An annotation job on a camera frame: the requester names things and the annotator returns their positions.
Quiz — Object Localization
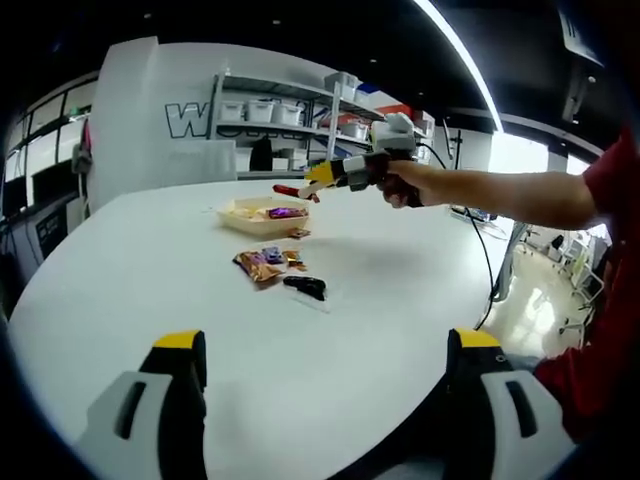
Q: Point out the small white boxes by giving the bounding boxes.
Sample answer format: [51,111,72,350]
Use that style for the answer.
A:
[272,147,307,172]

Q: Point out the grey metal shelving unit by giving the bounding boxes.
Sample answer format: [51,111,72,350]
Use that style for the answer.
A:
[212,69,436,181]

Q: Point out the cream hexagonal container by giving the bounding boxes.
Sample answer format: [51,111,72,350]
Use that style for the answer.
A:
[216,196,311,236]

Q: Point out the red bar food packet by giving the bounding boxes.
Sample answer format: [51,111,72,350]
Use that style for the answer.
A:
[272,183,322,204]

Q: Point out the dark office counter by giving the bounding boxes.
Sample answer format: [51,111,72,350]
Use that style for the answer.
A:
[0,189,81,281]

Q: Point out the operator in red shirt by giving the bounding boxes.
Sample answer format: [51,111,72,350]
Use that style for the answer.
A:
[532,127,640,444]

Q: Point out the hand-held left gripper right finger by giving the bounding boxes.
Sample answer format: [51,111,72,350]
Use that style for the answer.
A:
[444,327,579,480]

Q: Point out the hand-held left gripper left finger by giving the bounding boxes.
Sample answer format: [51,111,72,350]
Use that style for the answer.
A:
[73,329,209,480]

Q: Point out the black food clear packet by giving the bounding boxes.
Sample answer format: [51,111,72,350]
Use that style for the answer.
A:
[281,273,332,315]

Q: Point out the ceiling light strip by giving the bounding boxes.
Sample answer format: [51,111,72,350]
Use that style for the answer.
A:
[414,0,506,134]

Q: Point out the black monitor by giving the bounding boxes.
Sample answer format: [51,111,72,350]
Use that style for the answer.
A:
[31,162,67,205]

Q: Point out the gold purple food packet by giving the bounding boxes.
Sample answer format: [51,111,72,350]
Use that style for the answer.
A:
[231,249,287,292]

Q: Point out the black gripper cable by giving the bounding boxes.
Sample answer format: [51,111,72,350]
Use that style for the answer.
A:
[413,142,504,332]

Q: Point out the white storage bin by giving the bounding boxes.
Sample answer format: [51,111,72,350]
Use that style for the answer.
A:
[339,121,370,141]
[245,98,275,123]
[272,102,304,126]
[324,72,359,101]
[218,99,246,123]

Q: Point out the coat stand with bag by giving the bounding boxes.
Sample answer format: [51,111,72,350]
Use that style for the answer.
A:
[71,117,96,216]

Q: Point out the person's right hand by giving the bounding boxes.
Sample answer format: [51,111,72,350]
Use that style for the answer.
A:
[377,160,426,210]

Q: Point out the black bag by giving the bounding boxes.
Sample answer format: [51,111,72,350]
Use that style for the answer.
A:
[248,137,274,172]

